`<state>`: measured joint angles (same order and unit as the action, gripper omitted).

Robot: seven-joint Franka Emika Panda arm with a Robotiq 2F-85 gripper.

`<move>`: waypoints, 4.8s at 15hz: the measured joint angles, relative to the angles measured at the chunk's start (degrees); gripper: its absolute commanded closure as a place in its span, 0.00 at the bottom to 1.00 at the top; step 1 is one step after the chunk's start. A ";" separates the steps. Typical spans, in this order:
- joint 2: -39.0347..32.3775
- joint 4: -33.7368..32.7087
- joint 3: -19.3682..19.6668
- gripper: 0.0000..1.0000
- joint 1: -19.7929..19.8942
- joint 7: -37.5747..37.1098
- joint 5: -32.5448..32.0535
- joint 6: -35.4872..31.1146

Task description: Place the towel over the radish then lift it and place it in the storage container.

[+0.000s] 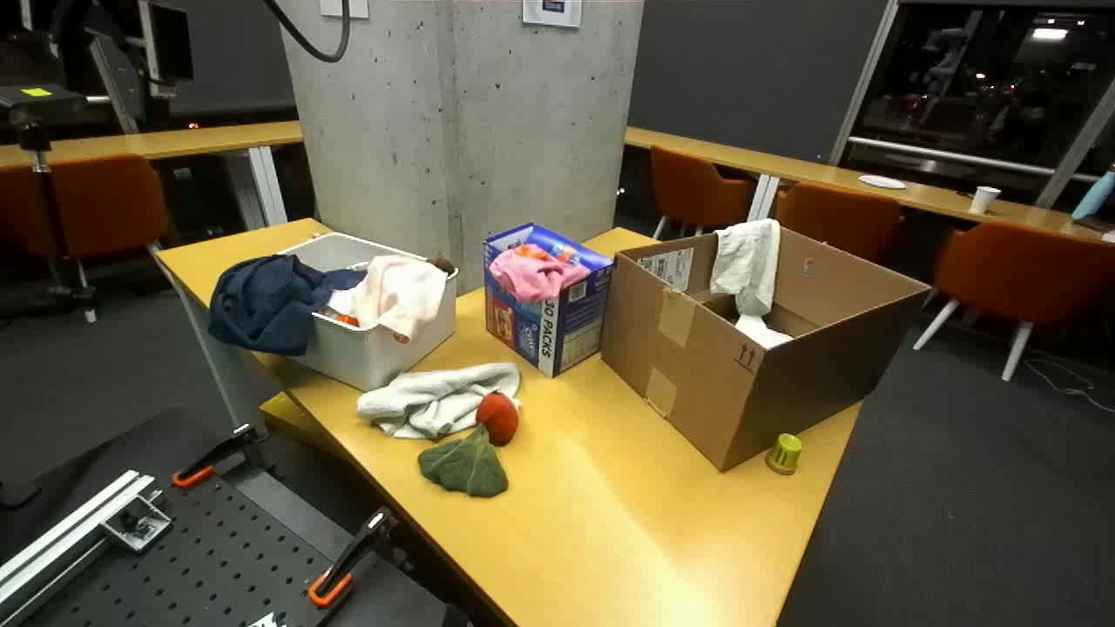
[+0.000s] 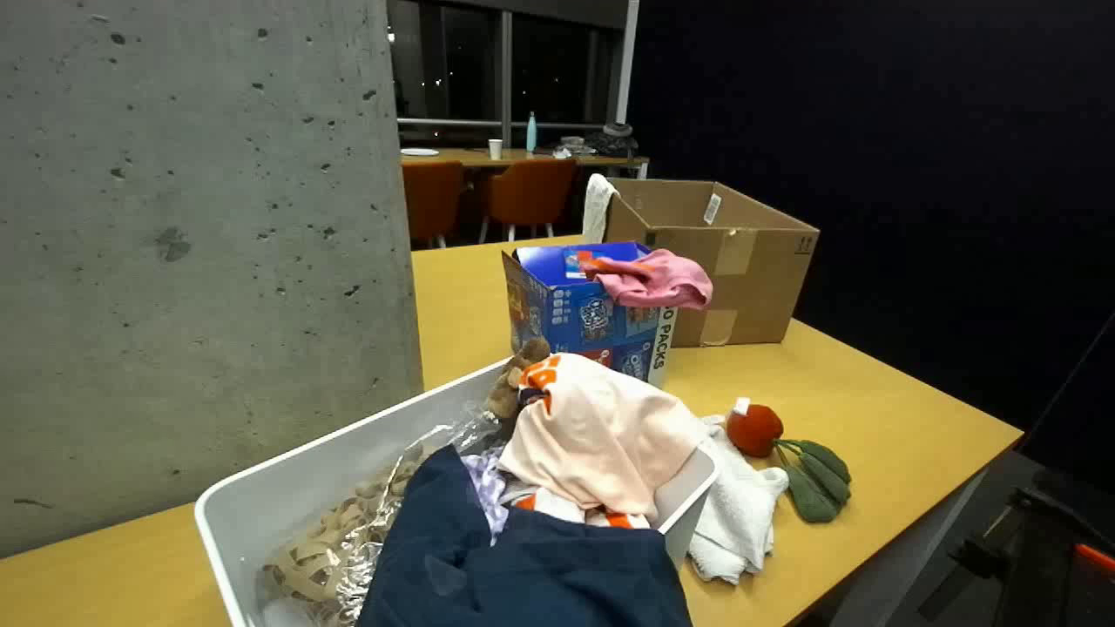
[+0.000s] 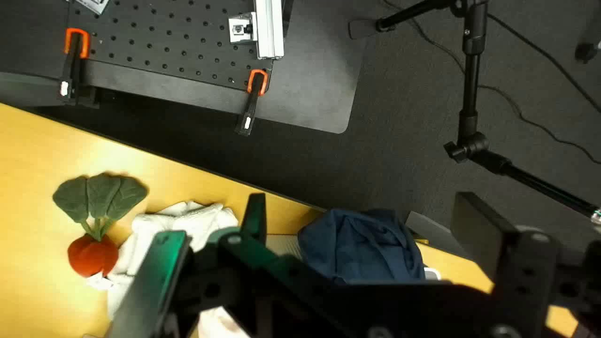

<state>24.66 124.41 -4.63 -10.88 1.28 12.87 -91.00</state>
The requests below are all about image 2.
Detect red radish toy green leaves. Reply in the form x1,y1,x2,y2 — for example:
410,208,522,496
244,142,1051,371
726,396,853,526

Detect peach cloth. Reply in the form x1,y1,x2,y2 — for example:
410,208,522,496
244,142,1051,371
497,351,709,528

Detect orange handled clamp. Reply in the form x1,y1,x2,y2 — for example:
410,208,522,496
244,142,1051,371
1074,539,1115,585

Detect orange chair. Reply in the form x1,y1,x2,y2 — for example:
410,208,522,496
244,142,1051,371
402,159,467,252
481,157,583,245

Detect pink cloth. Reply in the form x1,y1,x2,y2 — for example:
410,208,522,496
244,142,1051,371
576,245,719,312

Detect long wooden desk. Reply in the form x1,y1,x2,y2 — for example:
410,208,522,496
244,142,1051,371
396,142,652,182

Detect brown cardboard box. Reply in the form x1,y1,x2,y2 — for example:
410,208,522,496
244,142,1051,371
603,175,821,348

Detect brown plush toy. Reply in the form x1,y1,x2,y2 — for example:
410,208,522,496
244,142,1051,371
483,338,553,426

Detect purple checked cloth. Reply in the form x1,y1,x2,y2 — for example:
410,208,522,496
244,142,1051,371
460,445,514,539

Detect white cloth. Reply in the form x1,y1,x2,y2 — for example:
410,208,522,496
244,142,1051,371
577,169,621,245

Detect light grey towel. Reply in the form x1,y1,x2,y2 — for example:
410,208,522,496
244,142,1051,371
685,416,795,590

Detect grey patterned garment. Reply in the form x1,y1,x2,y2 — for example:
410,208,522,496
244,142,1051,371
259,423,469,627

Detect blue printed carton box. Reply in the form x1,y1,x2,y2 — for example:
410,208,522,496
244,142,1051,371
497,240,679,385

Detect white plastic storage bin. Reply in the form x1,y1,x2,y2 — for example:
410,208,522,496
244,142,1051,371
190,351,726,627

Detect navy blue cloth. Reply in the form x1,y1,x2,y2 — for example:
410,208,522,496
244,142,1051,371
357,445,698,627

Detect dark bag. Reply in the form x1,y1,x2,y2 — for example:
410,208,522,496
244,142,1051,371
553,118,642,159

